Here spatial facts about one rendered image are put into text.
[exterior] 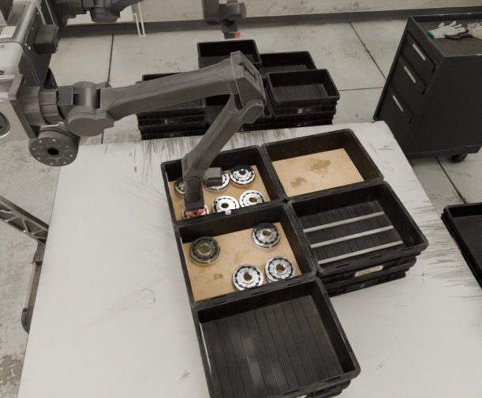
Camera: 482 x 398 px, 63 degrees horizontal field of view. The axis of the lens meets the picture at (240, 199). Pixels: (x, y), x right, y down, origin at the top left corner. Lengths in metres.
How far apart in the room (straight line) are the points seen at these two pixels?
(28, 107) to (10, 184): 2.09
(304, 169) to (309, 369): 0.79
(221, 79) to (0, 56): 0.49
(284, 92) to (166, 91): 1.77
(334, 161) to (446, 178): 1.50
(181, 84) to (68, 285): 0.94
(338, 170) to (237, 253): 0.57
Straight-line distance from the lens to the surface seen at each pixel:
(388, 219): 1.58
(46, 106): 0.97
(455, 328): 1.60
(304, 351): 1.27
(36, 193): 2.91
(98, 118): 0.94
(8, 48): 1.08
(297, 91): 2.65
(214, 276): 1.34
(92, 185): 1.83
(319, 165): 1.68
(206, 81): 0.89
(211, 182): 1.28
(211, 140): 1.07
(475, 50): 2.67
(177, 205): 1.52
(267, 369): 1.24
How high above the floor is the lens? 2.02
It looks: 51 degrees down
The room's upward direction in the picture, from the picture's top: 2 degrees clockwise
